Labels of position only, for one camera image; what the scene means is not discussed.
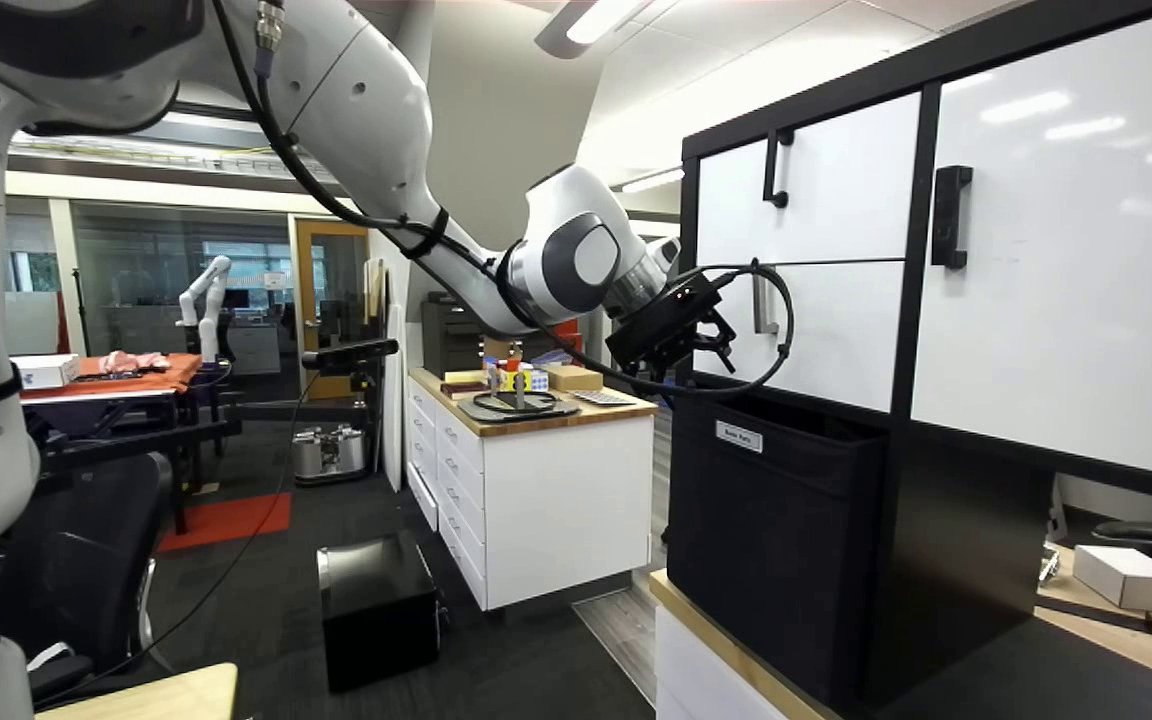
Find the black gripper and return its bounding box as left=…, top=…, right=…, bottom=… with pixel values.
left=609, top=277, right=734, bottom=375

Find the black fabric storage box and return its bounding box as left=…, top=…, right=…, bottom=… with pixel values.
left=664, top=399, right=884, bottom=706

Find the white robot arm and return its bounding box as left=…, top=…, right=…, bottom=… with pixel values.
left=0, top=0, right=715, bottom=720

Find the white cabinet with wood top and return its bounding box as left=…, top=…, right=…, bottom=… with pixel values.
left=402, top=372, right=657, bottom=611

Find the white cabinet door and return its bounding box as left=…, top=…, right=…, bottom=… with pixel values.
left=910, top=15, right=1152, bottom=471

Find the black box on floor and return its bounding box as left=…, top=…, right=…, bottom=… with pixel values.
left=316, top=530, right=441, bottom=693

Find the small white box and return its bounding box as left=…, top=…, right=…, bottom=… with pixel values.
left=1071, top=544, right=1152, bottom=611

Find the white lower drawer front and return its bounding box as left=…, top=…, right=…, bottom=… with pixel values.
left=693, top=264, right=903, bottom=411

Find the white drawer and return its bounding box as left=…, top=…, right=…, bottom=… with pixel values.
left=696, top=92, right=921, bottom=264
left=693, top=264, right=903, bottom=411

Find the white upper drawer front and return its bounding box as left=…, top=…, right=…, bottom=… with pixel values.
left=696, top=92, right=921, bottom=264

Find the red floor mat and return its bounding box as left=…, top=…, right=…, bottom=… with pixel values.
left=155, top=491, right=291, bottom=554

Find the red table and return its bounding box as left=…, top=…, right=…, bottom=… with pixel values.
left=10, top=348, right=235, bottom=536

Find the black office chair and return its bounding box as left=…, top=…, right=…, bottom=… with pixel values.
left=0, top=451, right=171, bottom=706

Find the black cabinet frame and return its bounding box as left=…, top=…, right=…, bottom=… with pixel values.
left=685, top=0, right=1152, bottom=716

